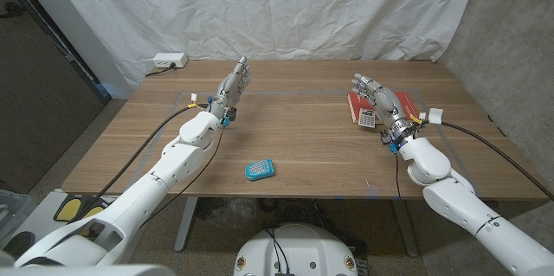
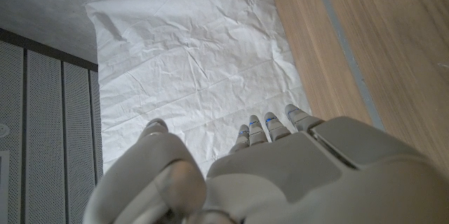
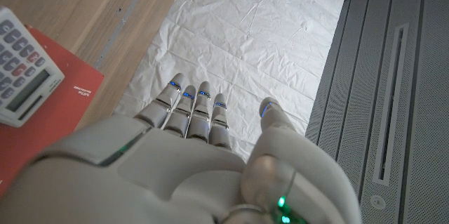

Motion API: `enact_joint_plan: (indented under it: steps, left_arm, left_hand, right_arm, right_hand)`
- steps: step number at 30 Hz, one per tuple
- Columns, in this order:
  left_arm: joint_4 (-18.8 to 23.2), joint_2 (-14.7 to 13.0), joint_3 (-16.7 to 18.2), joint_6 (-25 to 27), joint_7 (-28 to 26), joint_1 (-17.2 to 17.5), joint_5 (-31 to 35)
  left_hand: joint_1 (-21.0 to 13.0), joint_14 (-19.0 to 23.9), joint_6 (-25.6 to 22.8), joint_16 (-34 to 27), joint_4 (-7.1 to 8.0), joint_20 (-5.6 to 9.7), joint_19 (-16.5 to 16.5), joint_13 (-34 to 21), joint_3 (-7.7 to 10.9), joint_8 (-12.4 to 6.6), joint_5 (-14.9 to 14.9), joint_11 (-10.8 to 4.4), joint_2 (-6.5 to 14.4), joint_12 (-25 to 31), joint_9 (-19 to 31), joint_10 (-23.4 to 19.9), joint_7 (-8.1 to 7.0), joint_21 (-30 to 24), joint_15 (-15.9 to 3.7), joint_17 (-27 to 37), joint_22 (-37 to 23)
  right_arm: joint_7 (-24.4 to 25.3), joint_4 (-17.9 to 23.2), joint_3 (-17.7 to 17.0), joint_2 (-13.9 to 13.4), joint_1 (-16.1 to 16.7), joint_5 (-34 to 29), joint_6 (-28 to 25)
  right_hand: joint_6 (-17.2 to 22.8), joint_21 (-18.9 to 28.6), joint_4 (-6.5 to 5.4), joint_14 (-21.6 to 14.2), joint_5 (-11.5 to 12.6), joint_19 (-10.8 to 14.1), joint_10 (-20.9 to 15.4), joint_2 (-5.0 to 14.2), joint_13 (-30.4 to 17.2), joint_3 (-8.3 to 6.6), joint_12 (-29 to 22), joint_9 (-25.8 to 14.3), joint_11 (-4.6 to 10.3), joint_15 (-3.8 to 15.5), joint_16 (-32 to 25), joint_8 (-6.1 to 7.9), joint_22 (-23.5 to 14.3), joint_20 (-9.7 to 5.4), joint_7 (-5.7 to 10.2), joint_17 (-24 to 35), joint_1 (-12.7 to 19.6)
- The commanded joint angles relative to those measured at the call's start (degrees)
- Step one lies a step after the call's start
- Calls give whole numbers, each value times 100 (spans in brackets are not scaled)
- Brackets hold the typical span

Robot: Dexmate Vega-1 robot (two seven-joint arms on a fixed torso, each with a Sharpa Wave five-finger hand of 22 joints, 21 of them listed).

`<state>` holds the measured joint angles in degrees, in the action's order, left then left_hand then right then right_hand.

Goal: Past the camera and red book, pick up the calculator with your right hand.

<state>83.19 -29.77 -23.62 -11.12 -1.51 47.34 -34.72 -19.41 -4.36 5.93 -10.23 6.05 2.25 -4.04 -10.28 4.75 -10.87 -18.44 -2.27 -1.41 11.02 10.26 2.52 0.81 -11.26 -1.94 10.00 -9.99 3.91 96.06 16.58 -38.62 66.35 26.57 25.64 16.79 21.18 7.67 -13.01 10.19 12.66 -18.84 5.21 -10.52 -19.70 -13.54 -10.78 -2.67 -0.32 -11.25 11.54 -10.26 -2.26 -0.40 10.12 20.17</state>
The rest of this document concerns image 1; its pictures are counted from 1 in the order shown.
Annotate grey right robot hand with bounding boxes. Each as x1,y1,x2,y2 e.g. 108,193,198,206
351,73,423,138

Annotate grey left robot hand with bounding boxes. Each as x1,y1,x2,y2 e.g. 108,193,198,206
208,55,253,121

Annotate white grey calculator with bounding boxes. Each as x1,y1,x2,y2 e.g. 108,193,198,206
358,108,377,129

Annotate red book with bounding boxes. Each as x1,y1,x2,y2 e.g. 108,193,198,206
346,90,422,125

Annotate white power strip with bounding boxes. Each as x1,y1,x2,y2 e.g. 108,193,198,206
152,52,189,69

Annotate white wrinkled backdrop cloth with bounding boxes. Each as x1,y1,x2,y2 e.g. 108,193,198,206
45,0,485,91

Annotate grey table leg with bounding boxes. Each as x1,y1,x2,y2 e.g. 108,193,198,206
391,200,420,258
174,196,199,253

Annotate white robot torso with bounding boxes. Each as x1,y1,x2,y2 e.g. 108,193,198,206
233,222,359,276

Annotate yellow foot pedal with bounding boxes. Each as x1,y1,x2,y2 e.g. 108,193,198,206
81,203,107,221
54,196,84,222

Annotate clear plastic bin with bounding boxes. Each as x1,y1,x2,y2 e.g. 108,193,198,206
0,189,36,247

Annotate black power strip cord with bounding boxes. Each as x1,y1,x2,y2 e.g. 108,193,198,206
145,63,177,79

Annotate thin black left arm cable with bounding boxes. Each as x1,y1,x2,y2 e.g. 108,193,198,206
141,131,225,226

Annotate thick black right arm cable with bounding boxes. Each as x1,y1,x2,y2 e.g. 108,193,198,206
441,120,554,202

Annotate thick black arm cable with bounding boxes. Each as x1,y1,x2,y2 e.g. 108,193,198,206
64,103,209,225
441,120,554,202

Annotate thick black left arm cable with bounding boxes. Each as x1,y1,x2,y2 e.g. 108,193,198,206
64,103,209,225

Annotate black blue torso cables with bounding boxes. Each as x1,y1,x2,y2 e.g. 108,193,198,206
263,227,292,276

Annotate dark perforated wall panel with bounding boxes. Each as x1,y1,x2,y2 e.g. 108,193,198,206
0,0,112,195

